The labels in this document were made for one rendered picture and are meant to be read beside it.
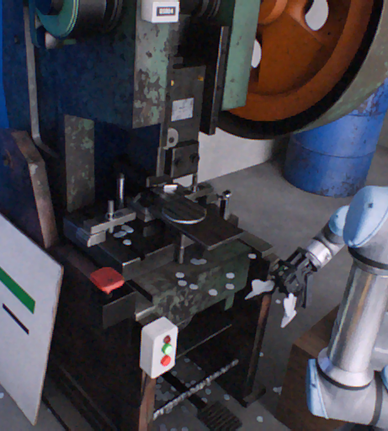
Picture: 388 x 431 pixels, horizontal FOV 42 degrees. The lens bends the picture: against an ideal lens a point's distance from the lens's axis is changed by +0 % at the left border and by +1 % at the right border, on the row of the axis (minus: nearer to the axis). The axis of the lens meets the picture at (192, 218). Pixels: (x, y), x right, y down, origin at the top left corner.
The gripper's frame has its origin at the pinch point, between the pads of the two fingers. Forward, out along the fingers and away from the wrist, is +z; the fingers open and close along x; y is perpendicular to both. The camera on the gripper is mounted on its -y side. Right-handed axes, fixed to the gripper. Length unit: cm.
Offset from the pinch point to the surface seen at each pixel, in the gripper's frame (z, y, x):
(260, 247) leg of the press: -16.6, -0.9, -19.3
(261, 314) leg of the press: -4.6, -20.7, -17.2
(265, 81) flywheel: -51, 33, -35
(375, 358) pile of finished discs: -18.8, -37.0, 11.8
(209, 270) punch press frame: 1.5, 10.3, -16.2
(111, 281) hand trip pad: 23.7, 37.8, -6.9
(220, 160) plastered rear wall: -89, -84, -187
